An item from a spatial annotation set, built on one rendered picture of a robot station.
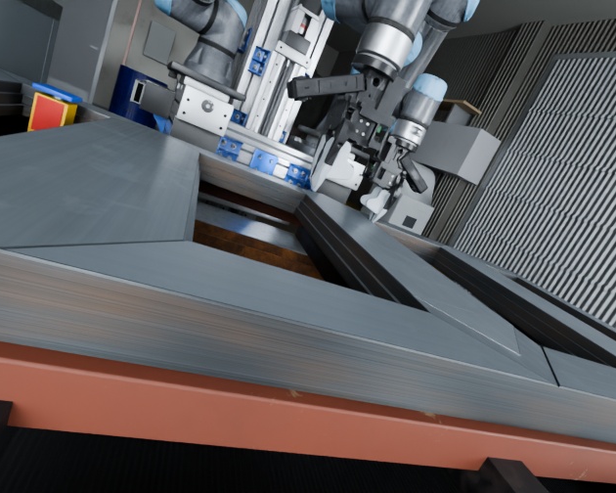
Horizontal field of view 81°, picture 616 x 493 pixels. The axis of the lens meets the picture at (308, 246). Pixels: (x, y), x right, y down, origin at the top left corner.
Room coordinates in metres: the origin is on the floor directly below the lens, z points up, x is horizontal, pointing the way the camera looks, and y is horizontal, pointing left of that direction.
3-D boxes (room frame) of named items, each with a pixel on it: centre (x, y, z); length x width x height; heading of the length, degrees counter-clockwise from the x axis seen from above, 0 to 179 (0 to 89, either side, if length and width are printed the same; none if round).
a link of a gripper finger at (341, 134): (0.58, 0.03, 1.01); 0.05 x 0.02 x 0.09; 22
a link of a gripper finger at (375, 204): (0.91, -0.11, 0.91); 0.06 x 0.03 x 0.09; 112
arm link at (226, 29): (1.18, 0.51, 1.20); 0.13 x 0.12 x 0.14; 140
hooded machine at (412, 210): (4.61, -0.83, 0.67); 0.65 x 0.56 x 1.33; 30
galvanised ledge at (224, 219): (1.22, -0.12, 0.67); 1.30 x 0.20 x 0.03; 112
